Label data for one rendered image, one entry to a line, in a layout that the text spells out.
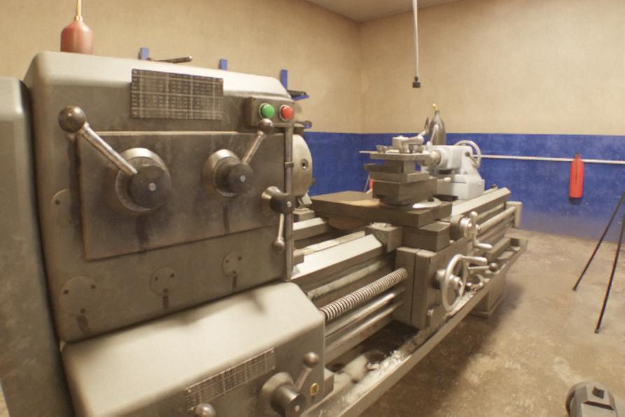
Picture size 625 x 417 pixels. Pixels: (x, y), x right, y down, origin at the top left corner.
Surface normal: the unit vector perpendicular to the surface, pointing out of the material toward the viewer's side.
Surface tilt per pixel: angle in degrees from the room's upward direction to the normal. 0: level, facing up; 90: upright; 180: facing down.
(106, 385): 32
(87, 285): 90
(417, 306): 90
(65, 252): 90
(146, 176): 90
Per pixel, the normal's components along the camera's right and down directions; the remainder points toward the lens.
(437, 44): -0.69, 0.08
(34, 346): 0.72, 0.07
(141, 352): 0.39, -0.80
